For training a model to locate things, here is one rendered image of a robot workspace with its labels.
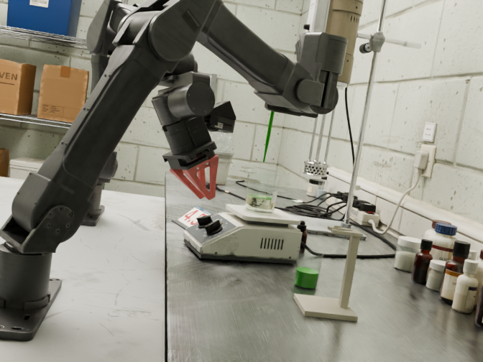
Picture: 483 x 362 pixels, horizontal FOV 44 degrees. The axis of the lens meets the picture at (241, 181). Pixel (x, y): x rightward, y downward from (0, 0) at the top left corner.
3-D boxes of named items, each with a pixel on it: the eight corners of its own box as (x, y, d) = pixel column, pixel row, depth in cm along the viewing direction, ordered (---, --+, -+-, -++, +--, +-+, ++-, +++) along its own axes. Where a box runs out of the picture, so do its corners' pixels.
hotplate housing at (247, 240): (199, 260, 109) (205, 217, 108) (181, 242, 121) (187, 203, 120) (308, 266, 117) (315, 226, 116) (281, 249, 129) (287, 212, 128)
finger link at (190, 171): (213, 189, 115) (196, 144, 113) (233, 191, 109) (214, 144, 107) (185, 205, 112) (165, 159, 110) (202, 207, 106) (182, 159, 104)
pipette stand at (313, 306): (304, 316, 86) (318, 228, 85) (292, 298, 94) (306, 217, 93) (357, 322, 88) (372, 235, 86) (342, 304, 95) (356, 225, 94)
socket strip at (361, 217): (360, 225, 178) (363, 211, 177) (325, 203, 217) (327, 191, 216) (378, 228, 178) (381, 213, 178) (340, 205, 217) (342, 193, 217)
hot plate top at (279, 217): (244, 220, 111) (244, 215, 111) (223, 207, 122) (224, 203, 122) (302, 225, 116) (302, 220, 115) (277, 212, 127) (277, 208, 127)
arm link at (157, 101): (203, 117, 106) (188, 80, 104) (178, 129, 103) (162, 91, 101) (182, 121, 111) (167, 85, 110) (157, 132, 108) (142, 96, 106)
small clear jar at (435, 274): (424, 284, 117) (429, 258, 116) (448, 289, 116) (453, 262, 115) (425, 289, 112) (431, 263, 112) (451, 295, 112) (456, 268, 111)
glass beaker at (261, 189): (270, 212, 122) (277, 171, 121) (277, 218, 116) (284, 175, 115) (236, 208, 121) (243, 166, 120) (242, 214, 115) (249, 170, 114)
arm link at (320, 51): (321, 40, 104) (271, 24, 96) (361, 40, 97) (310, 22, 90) (309, 107, 105) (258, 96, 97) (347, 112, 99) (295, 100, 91)
